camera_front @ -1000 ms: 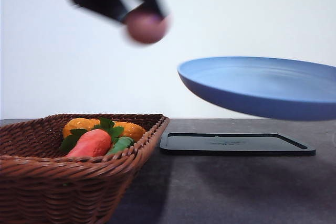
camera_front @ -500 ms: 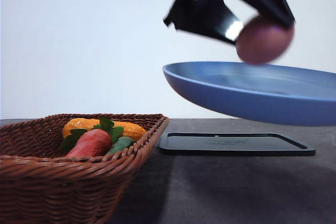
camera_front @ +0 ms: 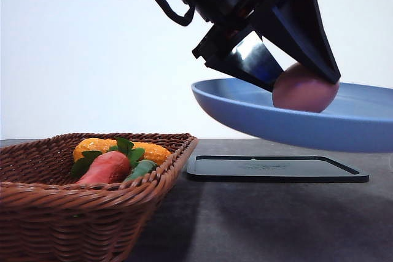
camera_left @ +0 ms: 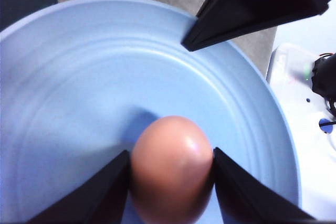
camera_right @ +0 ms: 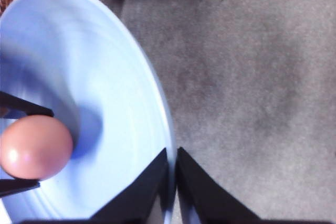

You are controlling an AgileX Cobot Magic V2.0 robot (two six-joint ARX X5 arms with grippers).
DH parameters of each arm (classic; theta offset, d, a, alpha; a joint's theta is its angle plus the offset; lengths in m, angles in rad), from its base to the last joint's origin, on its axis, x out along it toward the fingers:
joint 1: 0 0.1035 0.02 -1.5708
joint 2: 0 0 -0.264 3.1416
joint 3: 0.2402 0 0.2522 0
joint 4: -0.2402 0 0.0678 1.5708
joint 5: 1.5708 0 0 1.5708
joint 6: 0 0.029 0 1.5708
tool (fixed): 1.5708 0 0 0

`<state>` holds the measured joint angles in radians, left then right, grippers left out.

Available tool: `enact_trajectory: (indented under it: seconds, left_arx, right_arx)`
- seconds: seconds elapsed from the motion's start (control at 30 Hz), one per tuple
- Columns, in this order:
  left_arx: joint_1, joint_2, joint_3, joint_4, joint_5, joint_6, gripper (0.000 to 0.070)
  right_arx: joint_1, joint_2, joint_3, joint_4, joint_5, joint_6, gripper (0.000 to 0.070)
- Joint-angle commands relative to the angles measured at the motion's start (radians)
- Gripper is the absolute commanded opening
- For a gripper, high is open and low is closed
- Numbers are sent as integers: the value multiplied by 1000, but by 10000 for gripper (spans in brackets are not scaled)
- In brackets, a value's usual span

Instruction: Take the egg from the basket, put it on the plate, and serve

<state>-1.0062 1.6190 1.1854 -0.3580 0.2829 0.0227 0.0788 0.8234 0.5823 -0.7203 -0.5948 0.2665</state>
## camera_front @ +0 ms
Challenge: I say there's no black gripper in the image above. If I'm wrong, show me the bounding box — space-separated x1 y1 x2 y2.
186 0 341 92

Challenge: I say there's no brown egg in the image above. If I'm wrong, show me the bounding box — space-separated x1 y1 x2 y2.
272 62 340 113

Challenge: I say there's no light blue plate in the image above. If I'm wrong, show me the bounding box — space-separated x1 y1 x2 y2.
191 78 393 153

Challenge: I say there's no brown wicker basket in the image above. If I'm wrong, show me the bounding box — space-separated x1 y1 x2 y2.
0 133 198 262

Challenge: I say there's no black rectangular tray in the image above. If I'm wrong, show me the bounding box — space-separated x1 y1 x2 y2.
186 155 369 183

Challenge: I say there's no yellow toy corn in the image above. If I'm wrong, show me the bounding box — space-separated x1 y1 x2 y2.
73 138 171 164

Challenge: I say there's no green toy vegetable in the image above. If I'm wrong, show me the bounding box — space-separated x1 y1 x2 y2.
124 160 157 182

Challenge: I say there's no red toy radish with leaves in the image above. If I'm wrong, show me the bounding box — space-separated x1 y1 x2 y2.
71 137 145 184

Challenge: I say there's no black cable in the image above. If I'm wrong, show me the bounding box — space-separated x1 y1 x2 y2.
156 0 196 26

